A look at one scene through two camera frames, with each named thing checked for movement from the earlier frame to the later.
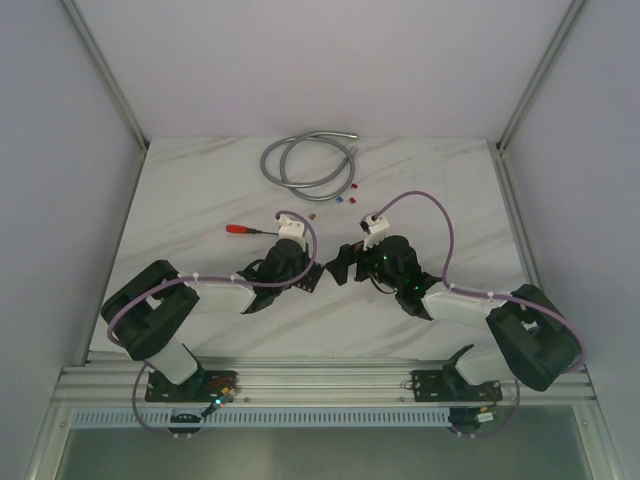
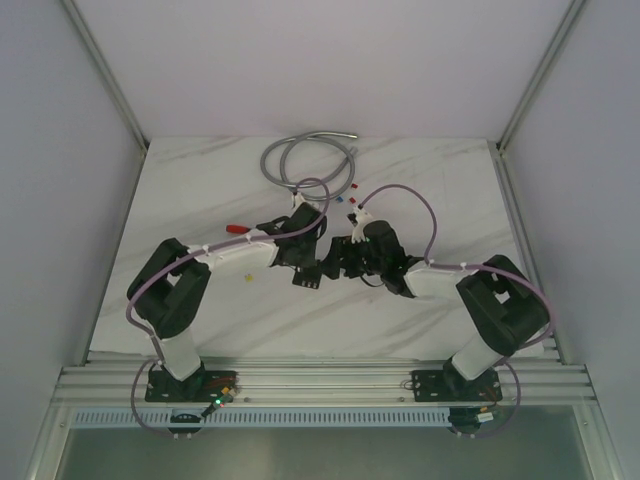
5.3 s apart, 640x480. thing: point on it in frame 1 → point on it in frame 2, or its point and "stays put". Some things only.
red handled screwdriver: [241, 229] stays put
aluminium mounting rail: [118, 379] stays put
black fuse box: [309, 280] stays put
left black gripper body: [310, 276] → [305, 275]
